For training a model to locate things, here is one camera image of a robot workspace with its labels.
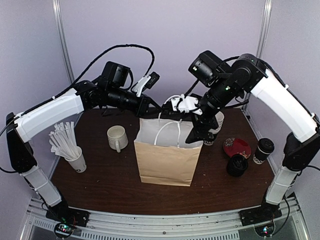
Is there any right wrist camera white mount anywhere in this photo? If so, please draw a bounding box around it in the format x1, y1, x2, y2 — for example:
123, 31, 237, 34
158, 94, 203, 118

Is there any aluminium front rail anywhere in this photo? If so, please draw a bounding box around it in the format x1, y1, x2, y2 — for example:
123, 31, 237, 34
18, 196, 311, 240

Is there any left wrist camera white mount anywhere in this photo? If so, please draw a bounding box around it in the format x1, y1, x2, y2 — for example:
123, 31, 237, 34
130, 72, 160, 97

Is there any stack of paper cups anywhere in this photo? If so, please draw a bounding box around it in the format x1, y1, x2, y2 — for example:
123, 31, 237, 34
203, 111, 225, 146

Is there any bundle of wrapped straws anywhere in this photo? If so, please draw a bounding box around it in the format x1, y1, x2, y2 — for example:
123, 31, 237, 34
48, 121, 81, 161

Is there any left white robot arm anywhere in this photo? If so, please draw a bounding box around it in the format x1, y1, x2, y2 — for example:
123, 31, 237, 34
6, 61, 160, 222

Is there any left aluminium corner post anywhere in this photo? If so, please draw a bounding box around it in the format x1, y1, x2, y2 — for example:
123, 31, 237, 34
52, 0, 75, 83

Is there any red patterned plate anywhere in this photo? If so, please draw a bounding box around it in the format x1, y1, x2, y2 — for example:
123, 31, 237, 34
222, 137, 252, 159

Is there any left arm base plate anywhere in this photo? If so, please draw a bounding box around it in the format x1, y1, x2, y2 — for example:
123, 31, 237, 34
45, 206, 90, 227

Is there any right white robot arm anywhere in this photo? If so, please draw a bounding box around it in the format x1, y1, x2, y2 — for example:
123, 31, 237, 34
186, 50, 320, 221

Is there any brown paper takeout bag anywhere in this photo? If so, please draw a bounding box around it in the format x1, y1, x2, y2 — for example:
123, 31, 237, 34
133, 115, 203, 187

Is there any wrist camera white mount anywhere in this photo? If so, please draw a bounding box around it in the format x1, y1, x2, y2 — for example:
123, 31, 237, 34
130, 72, 160, 97
158, 94, 203, 118

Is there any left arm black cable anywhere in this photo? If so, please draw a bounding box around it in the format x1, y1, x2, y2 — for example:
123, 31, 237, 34
0, 43, 156, 173

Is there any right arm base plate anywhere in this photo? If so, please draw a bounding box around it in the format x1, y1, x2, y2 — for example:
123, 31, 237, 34
239, 203, 282, 227

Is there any white cup holding straws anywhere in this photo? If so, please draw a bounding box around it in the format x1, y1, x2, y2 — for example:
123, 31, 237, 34
65, 146, 87, 173

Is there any stack of black lids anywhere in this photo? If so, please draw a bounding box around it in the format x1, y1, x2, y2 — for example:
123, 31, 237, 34
226, 154, 248, 177

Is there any clear glass pitcher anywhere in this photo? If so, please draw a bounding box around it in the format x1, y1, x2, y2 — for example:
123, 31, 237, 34
106, 125, 129, 153

